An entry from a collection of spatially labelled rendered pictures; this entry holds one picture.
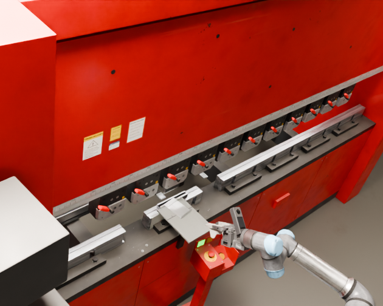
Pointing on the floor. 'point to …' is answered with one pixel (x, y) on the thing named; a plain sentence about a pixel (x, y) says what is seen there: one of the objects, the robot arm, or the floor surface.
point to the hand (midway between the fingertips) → (213, 223)
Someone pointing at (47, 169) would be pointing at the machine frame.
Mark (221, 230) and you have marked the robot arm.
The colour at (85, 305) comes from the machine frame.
